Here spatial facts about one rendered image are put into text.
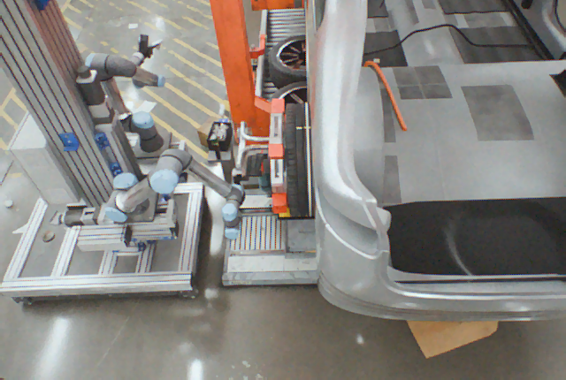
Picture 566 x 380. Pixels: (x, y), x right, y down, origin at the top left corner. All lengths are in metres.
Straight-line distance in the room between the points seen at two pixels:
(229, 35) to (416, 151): 1.24
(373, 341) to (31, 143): 2.25
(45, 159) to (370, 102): 1.71
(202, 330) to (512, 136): 2.18
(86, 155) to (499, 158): 2.21
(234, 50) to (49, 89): 1.04
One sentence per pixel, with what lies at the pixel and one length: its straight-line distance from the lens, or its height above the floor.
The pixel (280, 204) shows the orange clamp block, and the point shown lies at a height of 0.88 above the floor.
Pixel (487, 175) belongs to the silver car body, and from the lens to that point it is 2.62.
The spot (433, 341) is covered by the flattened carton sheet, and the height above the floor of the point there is 0.01.
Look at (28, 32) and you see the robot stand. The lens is 2.25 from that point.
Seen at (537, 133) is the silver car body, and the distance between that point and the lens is 2.82.
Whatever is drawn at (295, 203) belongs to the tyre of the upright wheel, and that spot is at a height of 0.86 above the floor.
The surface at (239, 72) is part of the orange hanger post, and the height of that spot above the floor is 1.14.
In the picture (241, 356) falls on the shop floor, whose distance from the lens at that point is 2.99.
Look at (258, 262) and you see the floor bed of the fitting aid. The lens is 3.18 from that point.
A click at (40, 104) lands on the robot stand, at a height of 1.47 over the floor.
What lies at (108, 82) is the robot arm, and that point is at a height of 1.31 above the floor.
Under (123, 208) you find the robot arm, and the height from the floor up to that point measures 1.04.
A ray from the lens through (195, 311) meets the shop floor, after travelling 3.17.
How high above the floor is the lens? 2.78
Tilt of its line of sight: 48 degrees down
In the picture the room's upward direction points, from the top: 5 degrees counter-clockwise
